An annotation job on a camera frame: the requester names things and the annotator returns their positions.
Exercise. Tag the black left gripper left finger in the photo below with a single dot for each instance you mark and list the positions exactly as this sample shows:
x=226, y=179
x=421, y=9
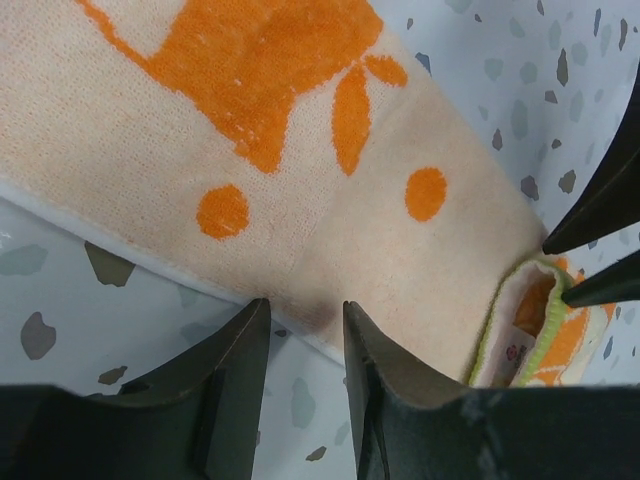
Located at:
x=194, y=417

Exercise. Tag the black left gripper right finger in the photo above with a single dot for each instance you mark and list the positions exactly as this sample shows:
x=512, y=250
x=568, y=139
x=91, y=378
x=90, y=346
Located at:
x=409, y=421

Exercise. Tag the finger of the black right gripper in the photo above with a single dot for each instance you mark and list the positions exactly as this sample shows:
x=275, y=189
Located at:
x=610, y=201
x=617, y=283

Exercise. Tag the orange patterned towel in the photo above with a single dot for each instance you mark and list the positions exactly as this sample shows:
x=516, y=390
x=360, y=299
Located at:
x=290, y=150

